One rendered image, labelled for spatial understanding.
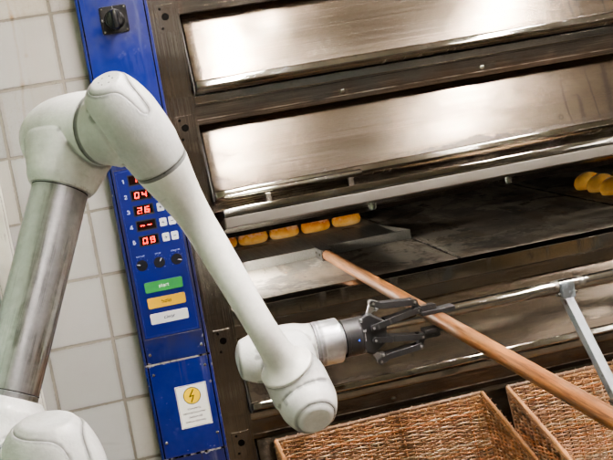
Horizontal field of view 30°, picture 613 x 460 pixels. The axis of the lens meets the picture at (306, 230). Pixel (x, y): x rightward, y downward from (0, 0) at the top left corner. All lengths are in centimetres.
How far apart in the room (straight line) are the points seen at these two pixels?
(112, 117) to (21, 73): 79
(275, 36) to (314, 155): 30
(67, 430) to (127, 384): 100
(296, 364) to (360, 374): 82
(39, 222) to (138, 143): 23
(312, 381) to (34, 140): 65
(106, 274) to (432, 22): 99
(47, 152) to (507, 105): 130
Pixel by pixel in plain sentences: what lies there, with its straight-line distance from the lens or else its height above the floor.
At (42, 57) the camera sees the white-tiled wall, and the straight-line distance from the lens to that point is 269.
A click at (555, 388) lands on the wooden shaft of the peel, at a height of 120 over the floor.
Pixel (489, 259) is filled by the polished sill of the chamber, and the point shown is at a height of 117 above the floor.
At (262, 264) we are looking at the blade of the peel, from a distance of 324.
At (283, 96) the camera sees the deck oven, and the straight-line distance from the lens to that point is 275.
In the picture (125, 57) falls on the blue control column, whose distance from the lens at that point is 267.
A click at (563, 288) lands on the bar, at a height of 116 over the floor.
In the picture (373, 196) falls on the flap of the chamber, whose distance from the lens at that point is 265.
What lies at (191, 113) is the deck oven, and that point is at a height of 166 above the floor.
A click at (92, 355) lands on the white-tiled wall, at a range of 276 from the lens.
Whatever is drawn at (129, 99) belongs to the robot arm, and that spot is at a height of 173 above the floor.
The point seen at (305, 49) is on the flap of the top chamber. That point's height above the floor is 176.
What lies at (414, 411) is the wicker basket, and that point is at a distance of 290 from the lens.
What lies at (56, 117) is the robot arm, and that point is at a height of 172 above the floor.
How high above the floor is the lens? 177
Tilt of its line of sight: 9 degrees down
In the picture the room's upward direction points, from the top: 9 degrees counter-clockwise
